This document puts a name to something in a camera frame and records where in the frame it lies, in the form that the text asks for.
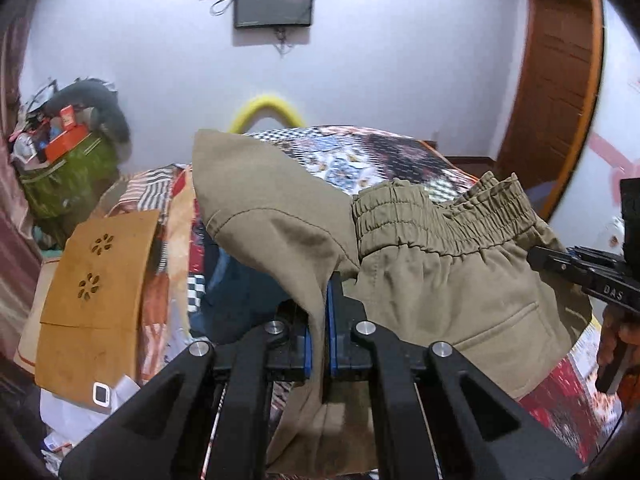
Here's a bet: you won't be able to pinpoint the yellow curved headboard pillow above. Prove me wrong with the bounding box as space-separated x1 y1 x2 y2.
228 94 306 134

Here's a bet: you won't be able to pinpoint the green patterned bag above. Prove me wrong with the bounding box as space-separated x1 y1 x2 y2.
18 133 119 247

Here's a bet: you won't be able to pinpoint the striped pink curtain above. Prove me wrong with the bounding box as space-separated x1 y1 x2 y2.
1 9 41 360

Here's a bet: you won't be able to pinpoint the orange box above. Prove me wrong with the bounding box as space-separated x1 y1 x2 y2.
44 105 89 162

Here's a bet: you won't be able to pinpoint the wall mounted black monitor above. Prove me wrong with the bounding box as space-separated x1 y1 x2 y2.
233 0 314 29

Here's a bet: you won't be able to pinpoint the person's right hand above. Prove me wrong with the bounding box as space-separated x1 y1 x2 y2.
596 304 639 396

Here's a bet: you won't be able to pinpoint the brown wooden door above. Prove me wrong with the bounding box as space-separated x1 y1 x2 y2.
496 0 604 219

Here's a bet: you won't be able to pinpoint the white paper pile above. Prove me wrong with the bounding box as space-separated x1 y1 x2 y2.
40 376 140 474

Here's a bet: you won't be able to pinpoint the grey plush pillow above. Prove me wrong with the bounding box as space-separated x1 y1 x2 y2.
43 78 130 144

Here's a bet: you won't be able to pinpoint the patchwork patterned bedspread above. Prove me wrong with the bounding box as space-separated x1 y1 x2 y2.
102 127 620 460

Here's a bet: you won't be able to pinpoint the brown wooden carved board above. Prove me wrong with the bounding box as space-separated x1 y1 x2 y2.
35 210 160 411

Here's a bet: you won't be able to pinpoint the dark navy folded garment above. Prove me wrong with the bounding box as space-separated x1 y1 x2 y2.
189 235 292 344

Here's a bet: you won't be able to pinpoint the olive khaki pants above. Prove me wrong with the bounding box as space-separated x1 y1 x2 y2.
192 130 592 479

